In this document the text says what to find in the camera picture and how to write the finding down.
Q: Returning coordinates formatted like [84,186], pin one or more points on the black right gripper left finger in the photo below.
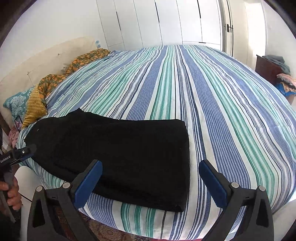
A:
[43,222]

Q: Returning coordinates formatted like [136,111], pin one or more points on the orange floral green blanket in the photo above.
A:
[51,81]

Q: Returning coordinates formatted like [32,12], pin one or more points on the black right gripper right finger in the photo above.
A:
[257,222]

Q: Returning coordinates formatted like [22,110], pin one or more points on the teal patterned pillow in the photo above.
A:
[17,104]

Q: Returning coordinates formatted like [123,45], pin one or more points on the white built-in wardrobe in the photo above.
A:
[131,25]

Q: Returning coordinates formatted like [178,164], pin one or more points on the striped blue green bedspread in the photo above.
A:
[235,119]

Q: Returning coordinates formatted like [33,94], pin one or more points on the dark wooden dresser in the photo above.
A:
[267,70]

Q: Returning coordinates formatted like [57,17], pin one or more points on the pile of clothes in basket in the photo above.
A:
[285,84]

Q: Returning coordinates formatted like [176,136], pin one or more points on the white door with black handle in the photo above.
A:
[243,28]

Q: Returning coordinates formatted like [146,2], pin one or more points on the left hand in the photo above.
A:
[14,197]

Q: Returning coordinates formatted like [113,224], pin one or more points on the mustard knitted pillow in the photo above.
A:
[36,108]

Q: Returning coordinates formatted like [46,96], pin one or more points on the grey-blue cloth on dresser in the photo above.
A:
[279,60]

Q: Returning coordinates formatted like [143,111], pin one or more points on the cream upholstered headboard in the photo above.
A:
[27,75]

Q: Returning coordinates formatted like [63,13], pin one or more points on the black pants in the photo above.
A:
[144,162]

